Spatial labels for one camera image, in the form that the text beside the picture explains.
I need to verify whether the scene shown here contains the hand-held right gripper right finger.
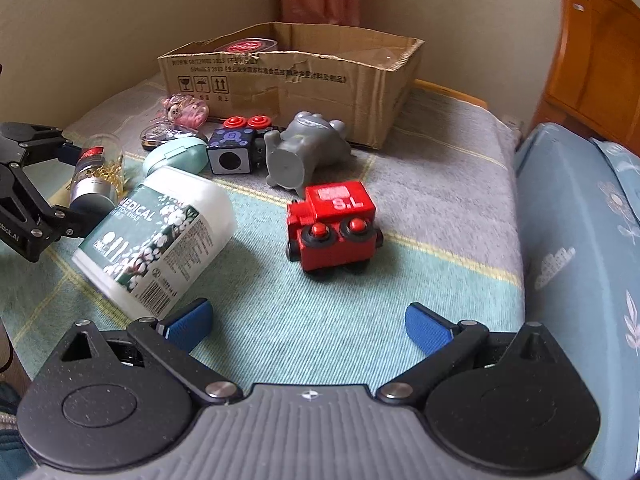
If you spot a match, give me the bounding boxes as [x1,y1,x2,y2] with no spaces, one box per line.
[375,302,558,406]

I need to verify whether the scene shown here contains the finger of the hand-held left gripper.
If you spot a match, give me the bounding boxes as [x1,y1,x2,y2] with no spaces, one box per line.
[0,121,84,167]
[0,162,103,264]

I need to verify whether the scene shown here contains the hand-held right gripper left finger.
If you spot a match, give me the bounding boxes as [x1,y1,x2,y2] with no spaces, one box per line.
[59,297,244,407]

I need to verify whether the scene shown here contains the glass bottle of gold pins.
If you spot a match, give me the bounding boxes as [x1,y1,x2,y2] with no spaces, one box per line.
[67,133,126,216]

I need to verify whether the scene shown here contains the white cotton swab container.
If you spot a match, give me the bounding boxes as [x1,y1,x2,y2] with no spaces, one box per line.
[71,167,237,321]

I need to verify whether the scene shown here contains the clear correction tape dispenser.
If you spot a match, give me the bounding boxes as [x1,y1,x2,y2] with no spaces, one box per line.
[140,122,201,153]

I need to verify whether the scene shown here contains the pink clear plastic toy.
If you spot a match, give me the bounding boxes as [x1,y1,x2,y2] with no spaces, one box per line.
[161,94,208,130]

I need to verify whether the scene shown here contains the grey animal toy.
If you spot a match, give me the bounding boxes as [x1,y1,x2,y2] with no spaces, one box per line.
[264,111,353,192]

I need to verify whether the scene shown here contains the cardboard box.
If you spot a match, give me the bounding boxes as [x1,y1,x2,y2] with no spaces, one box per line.
[157,21,426,151]

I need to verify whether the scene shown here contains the mint green oval case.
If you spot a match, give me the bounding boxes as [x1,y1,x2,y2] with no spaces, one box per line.
[143,137,208,177]

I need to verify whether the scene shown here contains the plaid grey green blanket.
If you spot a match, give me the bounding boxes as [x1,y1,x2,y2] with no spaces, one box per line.
[0,72,526,396]

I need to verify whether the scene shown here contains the black cube toy red buttons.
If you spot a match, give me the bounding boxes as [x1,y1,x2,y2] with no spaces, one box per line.
[206,115,281,176]

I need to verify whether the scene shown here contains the blue floral quilt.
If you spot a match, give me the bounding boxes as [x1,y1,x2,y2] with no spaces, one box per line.
[514,122,640,480]

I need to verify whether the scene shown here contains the dark clothing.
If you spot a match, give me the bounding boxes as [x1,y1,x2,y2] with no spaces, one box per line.
[0,380,23,466]

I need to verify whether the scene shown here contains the clear round container red lid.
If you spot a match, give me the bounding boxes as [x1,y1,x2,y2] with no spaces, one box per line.
[215,36,278,54]

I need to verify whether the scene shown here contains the blue floral pillow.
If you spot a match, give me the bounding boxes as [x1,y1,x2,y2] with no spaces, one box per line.
[592,139,640,181]

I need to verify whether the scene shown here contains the wooden headboard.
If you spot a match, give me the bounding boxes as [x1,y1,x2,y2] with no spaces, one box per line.
[530,0,640,148]

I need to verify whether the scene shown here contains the wooden bed frame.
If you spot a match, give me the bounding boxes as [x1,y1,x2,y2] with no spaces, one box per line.
[412,80,488,109]

